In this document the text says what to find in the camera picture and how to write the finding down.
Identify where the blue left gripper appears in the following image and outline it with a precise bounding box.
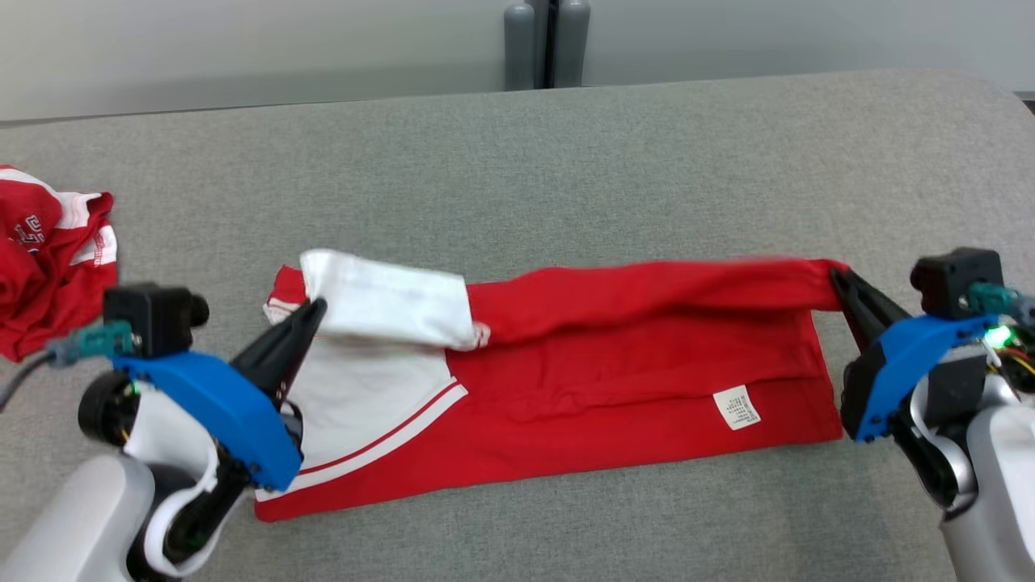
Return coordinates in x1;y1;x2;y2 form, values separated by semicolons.
112;297;328;494

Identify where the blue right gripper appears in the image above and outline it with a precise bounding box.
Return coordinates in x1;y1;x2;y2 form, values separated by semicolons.
830;268;1002;444

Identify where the red Bulls 23 print garment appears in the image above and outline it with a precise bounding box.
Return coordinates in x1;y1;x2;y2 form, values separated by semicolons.
0;165;119;363

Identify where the red and white striped garment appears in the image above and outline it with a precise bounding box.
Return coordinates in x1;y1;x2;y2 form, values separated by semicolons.
254;248;851;523

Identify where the right teal plug black cable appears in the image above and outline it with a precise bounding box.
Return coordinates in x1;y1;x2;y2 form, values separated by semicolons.
966;281;1035;326

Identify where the teal plug black cable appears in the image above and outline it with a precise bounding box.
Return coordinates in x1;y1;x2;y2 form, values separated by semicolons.
0;320;134;415
966;281;1035;326

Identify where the left teal plug black cable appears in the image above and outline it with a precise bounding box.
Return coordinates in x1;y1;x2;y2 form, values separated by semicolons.
0;320;134;415

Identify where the grey partition post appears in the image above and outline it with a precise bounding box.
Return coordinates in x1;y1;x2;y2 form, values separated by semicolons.
503;0;592;91

